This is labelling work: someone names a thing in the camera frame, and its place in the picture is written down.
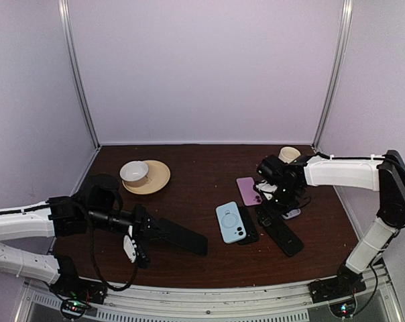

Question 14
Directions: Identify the aluminium post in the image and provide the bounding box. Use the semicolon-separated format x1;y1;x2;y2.
58;0;100;150
312;0;354;152

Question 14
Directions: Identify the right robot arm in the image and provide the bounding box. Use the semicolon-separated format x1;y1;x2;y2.
257;150;405;297

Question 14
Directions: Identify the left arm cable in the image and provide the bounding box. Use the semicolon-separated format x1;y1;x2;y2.
0;197;139;292

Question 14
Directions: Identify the lavender phone case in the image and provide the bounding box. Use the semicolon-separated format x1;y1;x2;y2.
282;209;301;220

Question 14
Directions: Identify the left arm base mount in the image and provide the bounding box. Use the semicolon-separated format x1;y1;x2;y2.
48;256;107;321

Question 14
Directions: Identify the right aluminium post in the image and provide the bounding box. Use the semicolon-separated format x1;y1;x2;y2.
312;0;354;152

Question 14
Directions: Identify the aluminium front rail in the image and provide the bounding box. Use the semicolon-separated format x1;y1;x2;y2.
21;273;401;322

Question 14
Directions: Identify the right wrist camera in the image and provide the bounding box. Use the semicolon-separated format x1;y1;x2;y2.
253;180;277;201

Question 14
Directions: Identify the black phone case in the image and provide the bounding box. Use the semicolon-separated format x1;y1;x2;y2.
255;204;304;257

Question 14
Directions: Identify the black phone under blue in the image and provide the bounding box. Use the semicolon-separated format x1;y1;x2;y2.
237;207;259;246

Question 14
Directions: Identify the left aluminium post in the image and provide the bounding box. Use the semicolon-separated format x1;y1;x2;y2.
58;0;100;150

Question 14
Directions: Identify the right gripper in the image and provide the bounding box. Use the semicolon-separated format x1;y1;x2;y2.
253;184;300;227

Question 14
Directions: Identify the black cased phone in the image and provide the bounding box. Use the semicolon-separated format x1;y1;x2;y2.
158;218;208;256

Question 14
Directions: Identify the pink phone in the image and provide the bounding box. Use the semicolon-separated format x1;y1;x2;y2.
236;177;262;207

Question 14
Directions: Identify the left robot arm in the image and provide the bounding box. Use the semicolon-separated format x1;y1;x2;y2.
0;174;170;298

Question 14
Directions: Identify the light blue cased phone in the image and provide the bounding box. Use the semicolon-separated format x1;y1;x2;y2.
215;201;247;244

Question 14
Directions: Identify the cream ribbed mug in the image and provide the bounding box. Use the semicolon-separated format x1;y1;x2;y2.
278;146;301;164

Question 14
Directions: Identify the beige saucer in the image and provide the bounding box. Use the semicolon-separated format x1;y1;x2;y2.
121;160;171;195

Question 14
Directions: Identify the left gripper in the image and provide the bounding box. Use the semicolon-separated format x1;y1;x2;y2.
87;202;169;244

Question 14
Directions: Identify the white teacup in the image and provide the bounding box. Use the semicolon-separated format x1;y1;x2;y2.
119;161;149;182

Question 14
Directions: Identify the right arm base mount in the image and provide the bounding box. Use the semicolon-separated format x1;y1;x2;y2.
308;260;379;320

